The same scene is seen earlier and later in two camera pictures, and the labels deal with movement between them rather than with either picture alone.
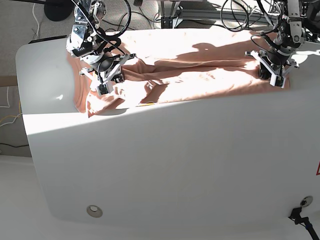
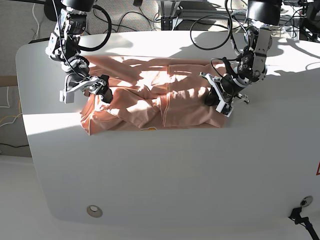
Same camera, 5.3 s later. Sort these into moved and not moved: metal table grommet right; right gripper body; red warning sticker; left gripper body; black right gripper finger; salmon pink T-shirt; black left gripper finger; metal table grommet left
Moved: black left gripper finger; black right gripper finger; left gripper body; salmon pink T-shirt; right gripper body
Not moved: red warning sticker; metal table grommet left; metal table grommet right
